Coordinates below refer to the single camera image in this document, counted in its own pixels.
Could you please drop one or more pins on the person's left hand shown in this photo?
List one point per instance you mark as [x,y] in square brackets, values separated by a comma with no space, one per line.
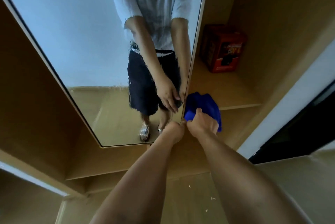
[175,130]

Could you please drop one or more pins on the person's right hand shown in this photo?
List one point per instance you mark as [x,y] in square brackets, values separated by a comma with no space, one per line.
[205,125]

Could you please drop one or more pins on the blue microfibre cloth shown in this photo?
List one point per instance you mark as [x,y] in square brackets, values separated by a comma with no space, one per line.
[206,103]

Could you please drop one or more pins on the light wooden wardrobe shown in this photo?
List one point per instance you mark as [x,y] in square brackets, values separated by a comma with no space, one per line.
[274,9]

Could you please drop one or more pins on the tall framed mirror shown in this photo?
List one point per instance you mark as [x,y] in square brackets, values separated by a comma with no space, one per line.
[78,35]

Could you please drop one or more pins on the person's left forearm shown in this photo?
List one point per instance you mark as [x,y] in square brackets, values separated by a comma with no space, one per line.
[141,187]

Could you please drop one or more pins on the person's right forearm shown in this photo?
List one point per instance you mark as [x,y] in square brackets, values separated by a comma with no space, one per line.
[240,184]

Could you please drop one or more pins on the red cardboard box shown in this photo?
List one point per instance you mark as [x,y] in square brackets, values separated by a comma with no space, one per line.
[225,51]

